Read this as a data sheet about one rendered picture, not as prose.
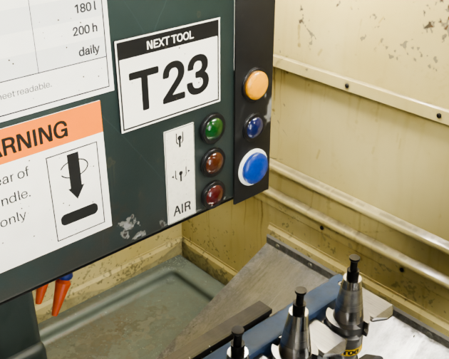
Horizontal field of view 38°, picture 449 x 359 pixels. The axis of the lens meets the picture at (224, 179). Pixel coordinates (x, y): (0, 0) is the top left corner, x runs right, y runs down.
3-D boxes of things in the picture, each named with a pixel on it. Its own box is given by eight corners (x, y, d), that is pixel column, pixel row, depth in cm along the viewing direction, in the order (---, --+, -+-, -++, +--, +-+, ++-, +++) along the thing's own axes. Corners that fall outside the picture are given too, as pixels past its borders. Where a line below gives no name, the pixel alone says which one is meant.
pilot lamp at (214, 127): (225, 137, 56) (225, 114, 55) (206, 145, 55) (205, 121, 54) (221, 135, 56) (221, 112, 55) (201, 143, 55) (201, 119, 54)
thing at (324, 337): (353, 345, 92) (354, 341, 92) (329, 364, 89) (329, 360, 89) (316, 320, 97) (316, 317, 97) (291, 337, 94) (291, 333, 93)
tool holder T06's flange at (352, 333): (344, 309, 101) (346, 296, 99) (376, 330, 96) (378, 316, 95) (316, 327, 97) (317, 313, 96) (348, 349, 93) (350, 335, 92)
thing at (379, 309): (400, 311, 99) (400, 307, 98) (378, 327, 96) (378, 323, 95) (362, 290, 103) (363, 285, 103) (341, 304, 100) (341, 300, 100)
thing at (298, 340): (288, 333, 92) (292, 295, 89) (316, 347, 90) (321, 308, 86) (272, 352, 89) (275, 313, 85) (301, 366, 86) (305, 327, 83)
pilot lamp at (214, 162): (225, 171, 58) (225, 148, 57) (206, 179, 56) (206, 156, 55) (221, 169, 58) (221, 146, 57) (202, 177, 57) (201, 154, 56)
